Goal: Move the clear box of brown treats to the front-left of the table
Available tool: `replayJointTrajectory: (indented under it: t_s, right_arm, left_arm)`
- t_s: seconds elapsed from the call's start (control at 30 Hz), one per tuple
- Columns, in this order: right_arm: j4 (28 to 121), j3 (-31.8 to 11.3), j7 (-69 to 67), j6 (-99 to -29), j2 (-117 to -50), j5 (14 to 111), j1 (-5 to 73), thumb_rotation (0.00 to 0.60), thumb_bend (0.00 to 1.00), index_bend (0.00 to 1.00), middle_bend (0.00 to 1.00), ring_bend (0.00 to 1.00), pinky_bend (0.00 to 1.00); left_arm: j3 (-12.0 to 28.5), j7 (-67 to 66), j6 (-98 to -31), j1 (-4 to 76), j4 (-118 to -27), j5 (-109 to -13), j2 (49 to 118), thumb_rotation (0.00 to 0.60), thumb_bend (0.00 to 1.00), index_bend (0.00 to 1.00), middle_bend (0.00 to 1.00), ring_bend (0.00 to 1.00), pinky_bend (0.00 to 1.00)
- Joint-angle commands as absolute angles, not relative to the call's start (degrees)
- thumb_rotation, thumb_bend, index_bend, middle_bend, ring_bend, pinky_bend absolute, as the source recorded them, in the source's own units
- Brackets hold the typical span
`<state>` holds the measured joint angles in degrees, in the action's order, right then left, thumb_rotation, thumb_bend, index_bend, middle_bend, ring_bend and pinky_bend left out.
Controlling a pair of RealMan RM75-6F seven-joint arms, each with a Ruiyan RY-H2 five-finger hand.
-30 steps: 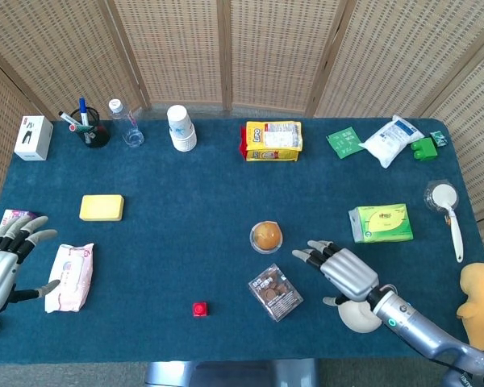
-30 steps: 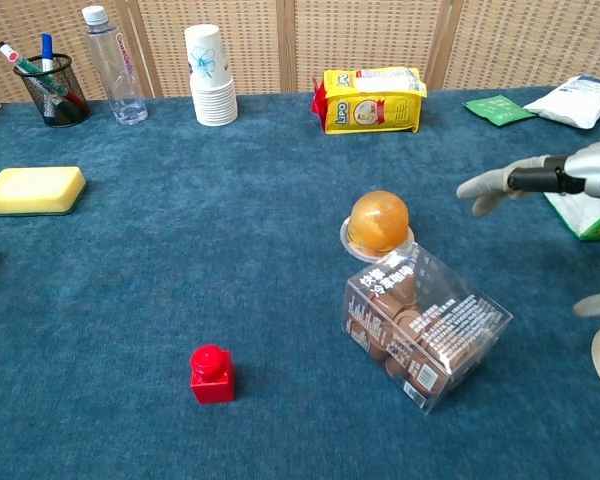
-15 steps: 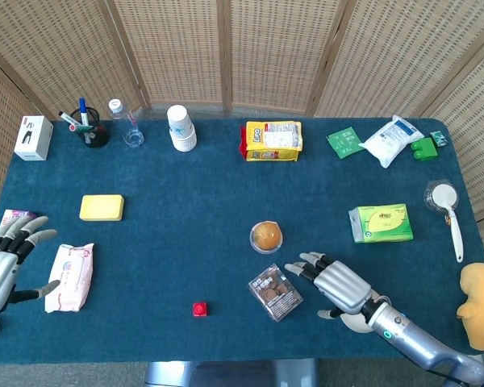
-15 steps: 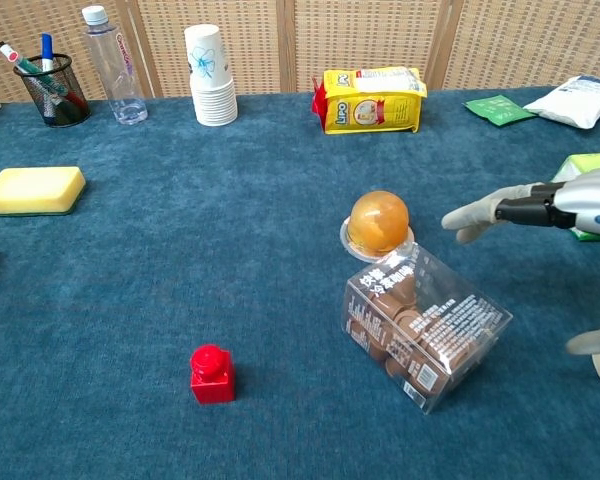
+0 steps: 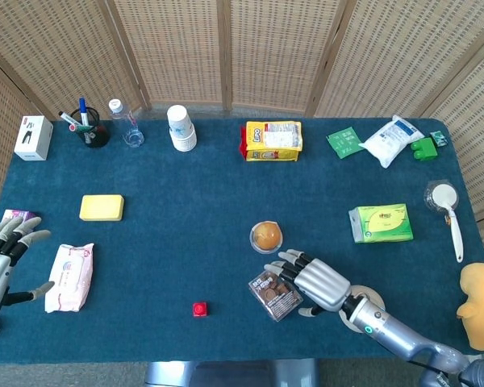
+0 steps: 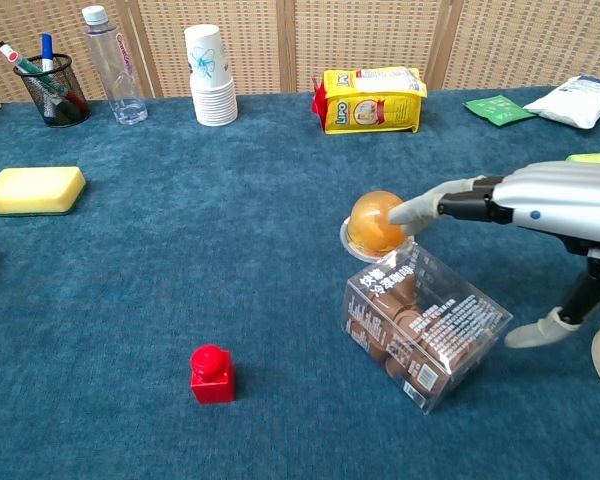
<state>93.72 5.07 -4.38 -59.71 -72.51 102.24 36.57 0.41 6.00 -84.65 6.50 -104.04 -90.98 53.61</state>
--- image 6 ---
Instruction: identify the blue marker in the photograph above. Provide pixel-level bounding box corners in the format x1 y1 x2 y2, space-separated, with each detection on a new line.
40 33 69 96

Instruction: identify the white marker with red band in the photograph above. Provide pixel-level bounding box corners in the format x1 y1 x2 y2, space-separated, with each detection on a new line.
0 41 89 114

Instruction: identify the blue felt table cover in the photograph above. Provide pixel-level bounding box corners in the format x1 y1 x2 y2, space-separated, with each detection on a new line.
0 85 600 480

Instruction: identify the small red toy brick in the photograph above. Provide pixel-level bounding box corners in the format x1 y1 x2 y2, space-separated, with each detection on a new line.
189 343 237 405

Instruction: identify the wicker folding screen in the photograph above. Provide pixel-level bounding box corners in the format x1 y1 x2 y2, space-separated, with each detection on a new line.
0 0 600 104

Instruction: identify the black mesh pen holder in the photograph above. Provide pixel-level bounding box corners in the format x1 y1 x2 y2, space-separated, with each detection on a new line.
13 53 92 128

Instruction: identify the clear plastic water bottle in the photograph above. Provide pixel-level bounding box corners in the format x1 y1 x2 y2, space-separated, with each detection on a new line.
81 4 149 126

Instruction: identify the clear box of brown capsules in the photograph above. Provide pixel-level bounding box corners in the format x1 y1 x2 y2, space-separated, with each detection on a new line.
340 243 514 415

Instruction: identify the green marker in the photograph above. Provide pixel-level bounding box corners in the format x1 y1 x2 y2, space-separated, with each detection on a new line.
17 56 70 97

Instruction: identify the flat green sachet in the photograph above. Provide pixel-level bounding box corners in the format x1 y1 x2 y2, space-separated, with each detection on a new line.
462 94 537 128

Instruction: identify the yellow Lipo snack package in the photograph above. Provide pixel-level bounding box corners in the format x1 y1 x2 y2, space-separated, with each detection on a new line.
311 66 429 136

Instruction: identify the white plastic packet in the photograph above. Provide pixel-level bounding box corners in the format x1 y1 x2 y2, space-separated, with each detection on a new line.
522 74 600 130

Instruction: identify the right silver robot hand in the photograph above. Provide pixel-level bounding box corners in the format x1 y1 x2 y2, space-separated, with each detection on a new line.
387 159 600 349

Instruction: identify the yellow sponge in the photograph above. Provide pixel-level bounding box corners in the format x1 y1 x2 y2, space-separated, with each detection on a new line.
0 166 87 217

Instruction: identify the stack of white paper cups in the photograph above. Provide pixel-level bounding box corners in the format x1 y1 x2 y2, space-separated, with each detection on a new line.
183 23 239 127

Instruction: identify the orange bun in clear dome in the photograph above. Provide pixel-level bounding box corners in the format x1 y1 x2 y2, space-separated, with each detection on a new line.
339 189 416 264

